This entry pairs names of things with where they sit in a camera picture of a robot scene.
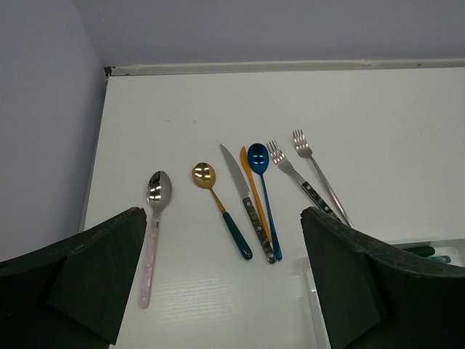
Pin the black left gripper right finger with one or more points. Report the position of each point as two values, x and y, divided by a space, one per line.
375 295

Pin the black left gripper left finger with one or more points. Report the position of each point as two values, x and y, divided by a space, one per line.
73 293

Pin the gold fork dark-green handle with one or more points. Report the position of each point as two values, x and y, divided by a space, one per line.
423 251

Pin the fork with teal marbled handle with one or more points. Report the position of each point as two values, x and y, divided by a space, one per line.
440 258

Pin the spoon with pink handle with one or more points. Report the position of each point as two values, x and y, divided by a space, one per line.
159 192

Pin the white three-compartment tray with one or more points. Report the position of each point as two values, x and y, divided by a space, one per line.
453 247

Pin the all-silver fork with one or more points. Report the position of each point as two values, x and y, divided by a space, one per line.
304 150

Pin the blue metallic spoon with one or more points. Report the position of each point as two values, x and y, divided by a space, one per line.
258 159

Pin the orange plastic knife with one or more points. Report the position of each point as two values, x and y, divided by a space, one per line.
247 169

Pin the fork with dark marbled handle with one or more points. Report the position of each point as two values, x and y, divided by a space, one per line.
285 166

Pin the gold spoon dark-green handle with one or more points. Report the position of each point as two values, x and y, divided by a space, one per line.
204 176

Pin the knife with marbled dark handle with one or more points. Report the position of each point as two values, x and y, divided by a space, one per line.
244 191

